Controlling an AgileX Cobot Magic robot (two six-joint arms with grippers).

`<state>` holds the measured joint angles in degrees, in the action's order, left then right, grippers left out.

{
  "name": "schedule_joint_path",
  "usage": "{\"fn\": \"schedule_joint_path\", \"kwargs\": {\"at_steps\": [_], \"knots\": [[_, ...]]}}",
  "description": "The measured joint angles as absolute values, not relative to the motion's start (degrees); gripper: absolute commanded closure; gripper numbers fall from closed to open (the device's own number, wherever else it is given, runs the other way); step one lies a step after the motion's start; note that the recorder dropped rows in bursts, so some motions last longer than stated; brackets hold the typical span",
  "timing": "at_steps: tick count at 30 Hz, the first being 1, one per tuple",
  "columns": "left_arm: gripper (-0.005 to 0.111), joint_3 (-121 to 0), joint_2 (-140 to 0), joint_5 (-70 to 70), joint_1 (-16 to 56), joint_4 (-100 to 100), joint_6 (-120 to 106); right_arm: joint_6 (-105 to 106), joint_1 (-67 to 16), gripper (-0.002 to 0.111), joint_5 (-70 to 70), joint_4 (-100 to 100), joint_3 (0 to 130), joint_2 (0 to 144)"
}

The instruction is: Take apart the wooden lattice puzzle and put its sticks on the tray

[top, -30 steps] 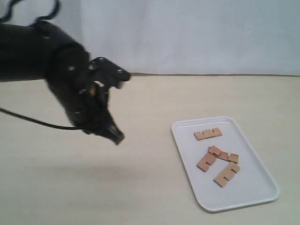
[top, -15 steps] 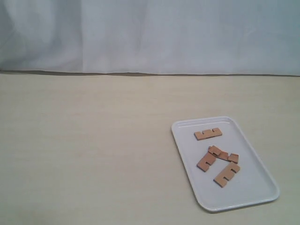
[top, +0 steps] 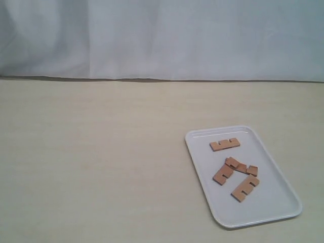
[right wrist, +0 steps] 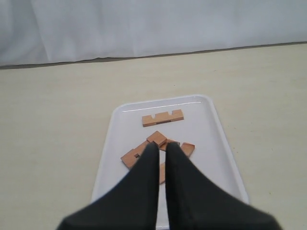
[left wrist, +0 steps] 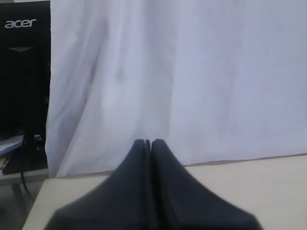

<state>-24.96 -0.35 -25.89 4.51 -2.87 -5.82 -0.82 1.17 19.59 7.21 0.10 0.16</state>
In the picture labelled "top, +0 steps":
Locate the wooden notched piece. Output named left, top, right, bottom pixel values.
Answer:
left=231, top=175, right=260, bottom=203
left=225, top=157, right=258, bottom=177
left=210, top=138, right=240, bottom=152
left=213, top=164, right=235, bottom=185

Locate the white backdrop curtain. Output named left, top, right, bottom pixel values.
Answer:
left=1, top=1, right=323, bottom=82

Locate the white plastic tray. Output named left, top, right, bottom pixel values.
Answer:
left=185, top=125, right=302, bottom=229

